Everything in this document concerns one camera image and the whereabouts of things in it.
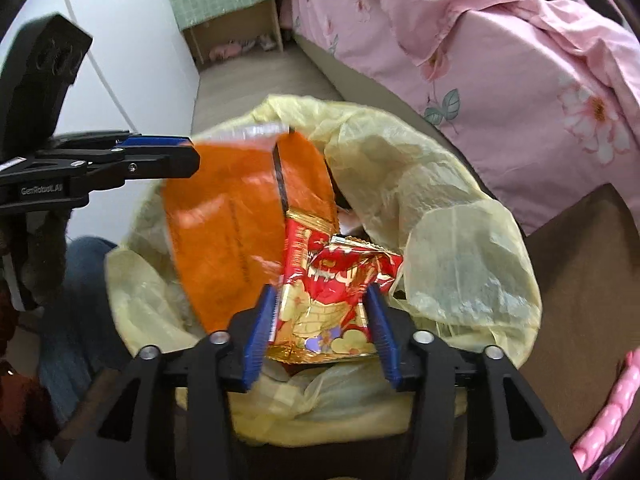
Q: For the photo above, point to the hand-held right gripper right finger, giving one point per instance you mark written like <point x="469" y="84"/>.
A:
<point x="382" y="335"/>

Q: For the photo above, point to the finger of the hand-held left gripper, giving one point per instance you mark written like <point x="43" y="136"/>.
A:
<point x="165" y="166"/>
<point x="160" y="141"/>

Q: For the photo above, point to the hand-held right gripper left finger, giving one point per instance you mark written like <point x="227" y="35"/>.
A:
<point x="260" y="335"/>

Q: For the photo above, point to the red gold snack packet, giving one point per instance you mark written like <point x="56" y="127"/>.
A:
<point x="325" y="305"/>

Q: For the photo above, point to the orange snack bag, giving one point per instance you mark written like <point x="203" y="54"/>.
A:
<point x="230" y="220"/>

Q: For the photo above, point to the yellow plastic bag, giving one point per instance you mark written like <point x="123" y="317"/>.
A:
<point x="450" y="270"/>

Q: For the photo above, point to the wooden nightstand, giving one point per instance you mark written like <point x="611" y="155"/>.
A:
<point x="235" y="27"/>

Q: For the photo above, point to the person's blue jeans leg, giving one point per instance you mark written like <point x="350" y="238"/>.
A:
<point x="85" y="320"/>

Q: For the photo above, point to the pink caterpillar toy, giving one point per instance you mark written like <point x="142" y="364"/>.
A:
<point x="605" y="425"/>

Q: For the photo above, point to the dark red cloth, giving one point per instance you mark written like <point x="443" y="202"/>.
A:
<point x="25" y="400"/>

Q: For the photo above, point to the pink floral duvet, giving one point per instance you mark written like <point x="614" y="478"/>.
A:
<point x="500" y="85"/>

